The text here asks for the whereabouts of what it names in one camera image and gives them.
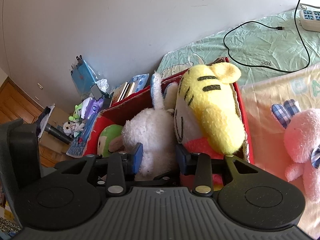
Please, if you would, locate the green bean plush toy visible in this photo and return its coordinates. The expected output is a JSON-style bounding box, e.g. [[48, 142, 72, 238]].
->
[[97, 124, 123, 157]]

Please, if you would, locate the red cardboard box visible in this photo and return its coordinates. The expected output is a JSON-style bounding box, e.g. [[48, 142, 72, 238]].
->
[[84, 58, 253, 181]]

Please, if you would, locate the yellow cartoon blanket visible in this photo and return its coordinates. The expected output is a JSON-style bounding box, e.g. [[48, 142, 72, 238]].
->
[[241, 63, 319, 239]]

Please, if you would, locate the white bunny plush toy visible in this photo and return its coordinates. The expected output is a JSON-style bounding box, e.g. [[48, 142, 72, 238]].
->
[[121, 73, 178, 181]]

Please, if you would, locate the yellow tiger plush toy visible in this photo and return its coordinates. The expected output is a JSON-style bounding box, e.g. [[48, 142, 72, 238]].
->
[[174, 62, 246, 159]]

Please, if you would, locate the white power strip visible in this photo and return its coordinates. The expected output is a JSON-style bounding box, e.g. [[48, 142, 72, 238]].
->
[[299, 3, 320, 33]]

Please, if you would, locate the stack of books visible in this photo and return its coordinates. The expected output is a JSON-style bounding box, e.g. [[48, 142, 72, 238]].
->
[[111, 74, 149, 106]]

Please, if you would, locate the small toy figures pile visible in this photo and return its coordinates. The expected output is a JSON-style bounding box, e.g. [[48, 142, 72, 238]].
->
[[62, 84, 113, 158]]

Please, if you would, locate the black usb cable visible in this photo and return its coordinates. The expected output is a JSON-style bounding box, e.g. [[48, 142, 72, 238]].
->
[[222, 0, 312, 74]]

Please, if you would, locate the blue plastic bag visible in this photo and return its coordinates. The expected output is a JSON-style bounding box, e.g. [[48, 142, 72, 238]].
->
[[71, 55, 109, 100]]

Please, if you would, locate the wooden door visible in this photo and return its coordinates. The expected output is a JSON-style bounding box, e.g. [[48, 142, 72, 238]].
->
[[1, 77, 70, 167]]

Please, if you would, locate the black thermos bottle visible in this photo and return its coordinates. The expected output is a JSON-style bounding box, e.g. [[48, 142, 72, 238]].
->
[[44, 124, 72, 145]]

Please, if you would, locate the green cartoon bed sheet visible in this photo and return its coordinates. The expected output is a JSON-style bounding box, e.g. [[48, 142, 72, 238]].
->
[[157, 10, 319, 86]]

